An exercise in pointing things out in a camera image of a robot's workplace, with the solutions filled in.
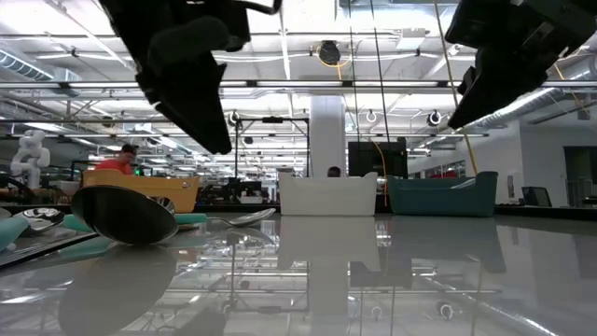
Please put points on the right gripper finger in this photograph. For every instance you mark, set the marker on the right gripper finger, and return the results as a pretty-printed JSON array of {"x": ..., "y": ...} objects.
[{"x": 499, "y": 88}]

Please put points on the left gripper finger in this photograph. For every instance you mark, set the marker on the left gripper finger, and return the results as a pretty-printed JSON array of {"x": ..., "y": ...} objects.
[{"x": 196, "y": 107}]

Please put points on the orange plastic bin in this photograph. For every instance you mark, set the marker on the orange plastic bin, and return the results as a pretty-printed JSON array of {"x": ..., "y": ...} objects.
[{"x": 184, "y": 186}]

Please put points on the person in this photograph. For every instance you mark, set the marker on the person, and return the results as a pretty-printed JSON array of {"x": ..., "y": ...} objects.
[
  {"x": 334, "y": 172},
  {"x": 116, "y": 164}
]

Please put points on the long ceiling light strip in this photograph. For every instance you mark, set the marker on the long ceiling light strip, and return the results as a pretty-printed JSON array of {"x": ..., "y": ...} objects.
[{"x": 298, "y": 84}]

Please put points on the black office chair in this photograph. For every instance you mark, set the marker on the black office chair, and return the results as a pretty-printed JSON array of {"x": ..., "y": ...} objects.
[{"x": 536, "y": 196}]

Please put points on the teal plastic bin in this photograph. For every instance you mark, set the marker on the teal plastic bin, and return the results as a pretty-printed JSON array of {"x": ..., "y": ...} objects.
[{"x": 443, "y": 198}]

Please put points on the white building column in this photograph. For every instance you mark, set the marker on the white building column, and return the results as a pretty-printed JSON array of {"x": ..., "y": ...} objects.
[{"x": 328, "y": 140}]

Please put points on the black monitor screen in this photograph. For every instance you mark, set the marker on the black monitor screen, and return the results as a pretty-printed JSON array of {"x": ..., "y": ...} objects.
[{"x": 373, "y": 158}]

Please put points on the white plastic bin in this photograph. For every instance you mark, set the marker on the white plastic bin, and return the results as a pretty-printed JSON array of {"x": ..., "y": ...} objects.
[{"x": 326, "y": 193}]

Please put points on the white robot figure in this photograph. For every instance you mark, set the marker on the white robot figure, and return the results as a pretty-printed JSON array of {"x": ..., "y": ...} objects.
[{"x": 30, "y": 158}]

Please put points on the silver ventilation duct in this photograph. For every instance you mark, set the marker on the silver ventilation duct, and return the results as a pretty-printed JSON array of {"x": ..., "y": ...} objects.
[
  {"x": 527, "y": 105},
  {"x": 28, "y": 70}
]

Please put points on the black background station frame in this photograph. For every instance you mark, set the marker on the black background station frame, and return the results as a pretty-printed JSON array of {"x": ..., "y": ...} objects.
[{"x": 273, "y": 120}]

